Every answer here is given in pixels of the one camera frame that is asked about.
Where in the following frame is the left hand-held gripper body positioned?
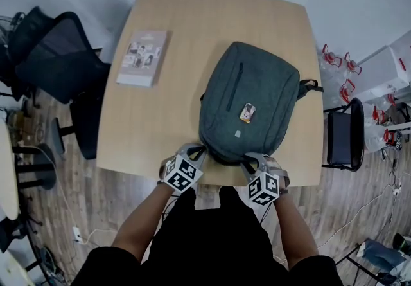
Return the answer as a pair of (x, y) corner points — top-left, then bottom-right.
(162, 148), (204, 196)

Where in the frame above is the round beige side table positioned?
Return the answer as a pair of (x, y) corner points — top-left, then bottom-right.
(0, 119), (21, 222)

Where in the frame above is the person's black clothing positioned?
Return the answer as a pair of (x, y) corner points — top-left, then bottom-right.
(70, 186), (345, 286)

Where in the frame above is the grey-green backpack bag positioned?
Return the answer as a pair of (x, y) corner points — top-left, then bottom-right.
(198, 40), (324, 167)

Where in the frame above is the person's right forearm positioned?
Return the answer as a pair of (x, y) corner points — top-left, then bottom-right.
(272, 192), (320, 272)

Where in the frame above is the person's left hand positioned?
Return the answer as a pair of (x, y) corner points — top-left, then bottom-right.
(158, 157), (168, 183)

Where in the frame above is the black padded metal chair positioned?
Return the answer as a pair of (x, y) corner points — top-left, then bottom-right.
(321, 97), (365, 173)

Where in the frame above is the person's right hand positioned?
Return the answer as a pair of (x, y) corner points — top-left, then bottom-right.
(265, 156), (291, 196)

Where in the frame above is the black mesh office chair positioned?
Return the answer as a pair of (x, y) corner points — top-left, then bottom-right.
(14, 11), (112, 161)

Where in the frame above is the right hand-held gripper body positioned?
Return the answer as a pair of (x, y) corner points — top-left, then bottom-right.
(246, 159), (290, 207)

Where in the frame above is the small printed card packet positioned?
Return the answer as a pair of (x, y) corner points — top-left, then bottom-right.
(239, 102), (257, 124)

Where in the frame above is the person's left forearm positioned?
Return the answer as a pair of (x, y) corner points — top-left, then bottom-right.
(110, 181), (177, 264)

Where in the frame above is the beige illustrated book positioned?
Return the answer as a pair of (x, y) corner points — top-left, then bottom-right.
(116, 30), (173, 88)

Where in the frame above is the white floor cable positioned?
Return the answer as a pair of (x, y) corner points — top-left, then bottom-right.
(316, 178), (404, 252)

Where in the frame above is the pile of red-clipped plastic containers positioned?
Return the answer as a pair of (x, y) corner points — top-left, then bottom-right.
(317, 43), (411, 154)

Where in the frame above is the white storage box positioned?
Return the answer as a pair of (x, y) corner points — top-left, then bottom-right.
(355, 30), (411, 104)

